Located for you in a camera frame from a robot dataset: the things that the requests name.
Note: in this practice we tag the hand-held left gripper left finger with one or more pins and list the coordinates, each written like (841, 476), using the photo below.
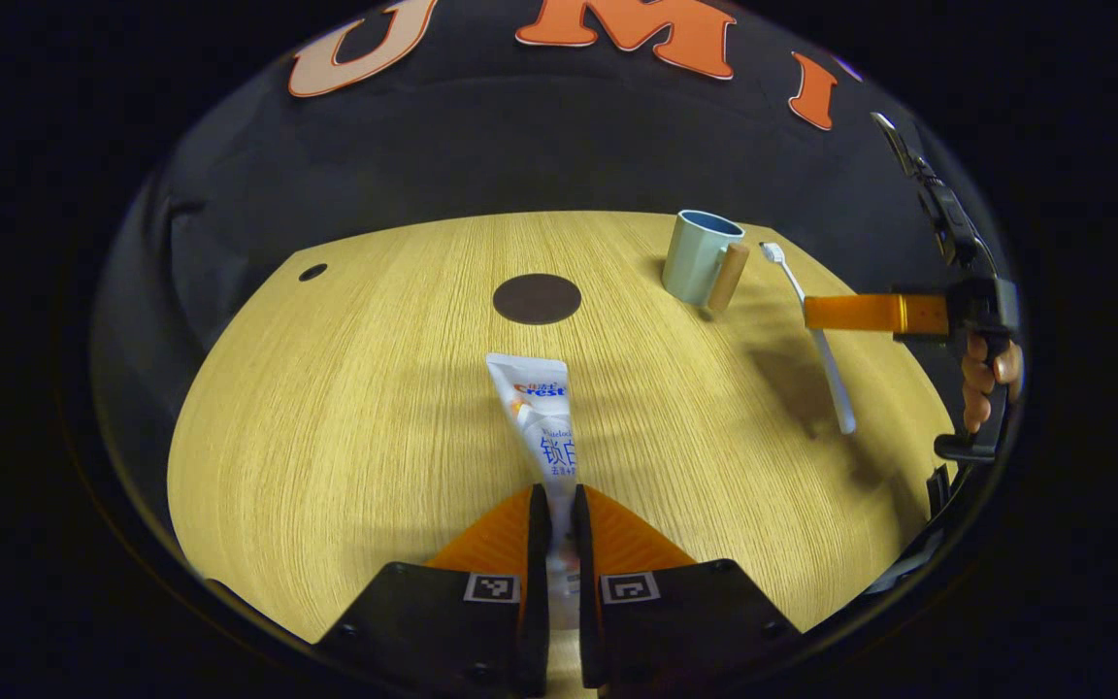
(539, 582)

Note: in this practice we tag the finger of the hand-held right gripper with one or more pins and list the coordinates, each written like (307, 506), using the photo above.
(860, 313)

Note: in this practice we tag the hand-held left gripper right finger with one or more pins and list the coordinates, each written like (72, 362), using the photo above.
(586, 602)

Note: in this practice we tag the white toothbrush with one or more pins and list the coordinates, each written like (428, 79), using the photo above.
(837, 390)

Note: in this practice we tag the white toothpaste tube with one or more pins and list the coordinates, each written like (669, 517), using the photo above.
(540, 408)

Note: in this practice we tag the dark brown round coaster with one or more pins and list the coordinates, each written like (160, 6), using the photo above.
(537, 299)

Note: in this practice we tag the wooden desktop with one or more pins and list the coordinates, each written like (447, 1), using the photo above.
(345, 437)

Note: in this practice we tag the black backdrop cloth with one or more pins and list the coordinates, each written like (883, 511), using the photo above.
(481, 146)

